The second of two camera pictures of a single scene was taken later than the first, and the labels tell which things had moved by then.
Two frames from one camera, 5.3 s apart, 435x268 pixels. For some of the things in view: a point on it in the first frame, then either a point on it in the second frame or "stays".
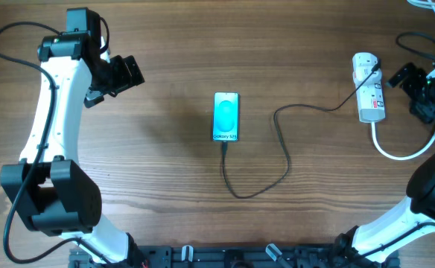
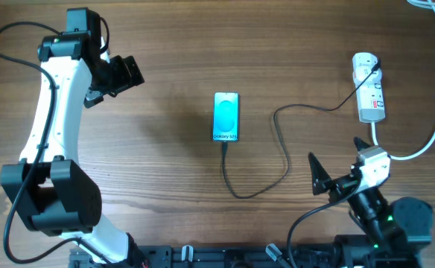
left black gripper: x=124 y=80 stays
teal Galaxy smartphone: x=226 y=116 stays
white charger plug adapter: x=360 y=73 stays
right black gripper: x=426 y=112 to x=343 y=186
